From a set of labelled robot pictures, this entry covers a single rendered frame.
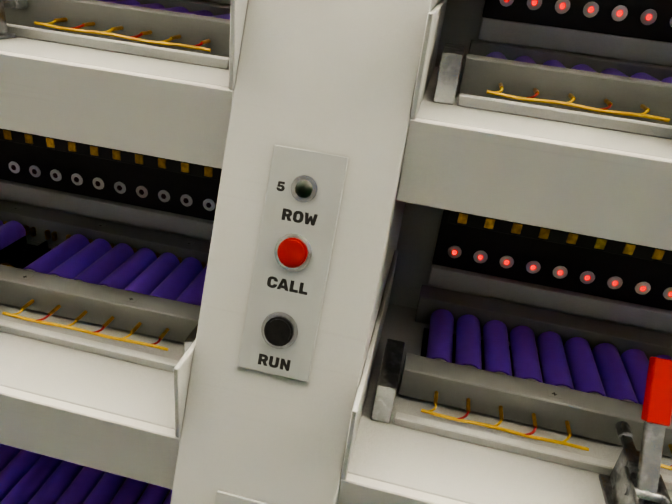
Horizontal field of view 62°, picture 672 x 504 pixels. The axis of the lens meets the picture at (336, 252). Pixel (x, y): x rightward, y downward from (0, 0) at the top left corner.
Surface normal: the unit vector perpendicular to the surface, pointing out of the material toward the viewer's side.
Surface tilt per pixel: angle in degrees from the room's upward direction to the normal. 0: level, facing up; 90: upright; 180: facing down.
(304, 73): 90
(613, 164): 111
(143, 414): 21
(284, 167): 90
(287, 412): 90
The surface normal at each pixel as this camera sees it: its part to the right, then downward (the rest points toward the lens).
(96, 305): -0.19, 0.43
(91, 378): 0.11, -0.88
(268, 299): -0.15, 0.09
